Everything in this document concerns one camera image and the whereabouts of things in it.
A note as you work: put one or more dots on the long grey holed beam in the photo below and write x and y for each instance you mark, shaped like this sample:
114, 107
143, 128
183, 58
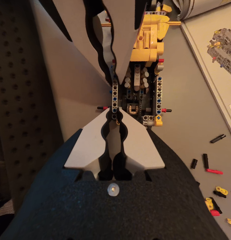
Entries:
114, 93

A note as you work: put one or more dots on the grey desk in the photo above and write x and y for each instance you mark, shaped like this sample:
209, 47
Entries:
183, 140

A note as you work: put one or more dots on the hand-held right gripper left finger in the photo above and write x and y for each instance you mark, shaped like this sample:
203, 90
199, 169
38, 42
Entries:
85, 148

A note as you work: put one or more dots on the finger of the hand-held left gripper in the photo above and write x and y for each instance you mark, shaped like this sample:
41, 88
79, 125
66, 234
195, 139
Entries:
76, 28
124, 28

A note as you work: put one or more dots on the yellow black brick car model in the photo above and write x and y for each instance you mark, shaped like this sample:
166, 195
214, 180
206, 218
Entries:
145, 46

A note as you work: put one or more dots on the open instruction booklet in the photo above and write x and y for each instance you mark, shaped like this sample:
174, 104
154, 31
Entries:
216, 65

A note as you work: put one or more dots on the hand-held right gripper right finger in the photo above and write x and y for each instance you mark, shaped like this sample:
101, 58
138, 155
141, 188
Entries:
143, 148

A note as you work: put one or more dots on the yellow connector piece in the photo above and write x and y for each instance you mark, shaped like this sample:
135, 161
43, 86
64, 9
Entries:
158, 120

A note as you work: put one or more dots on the pile of small coloured pins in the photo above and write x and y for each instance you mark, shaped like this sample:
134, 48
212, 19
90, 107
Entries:
214, 193

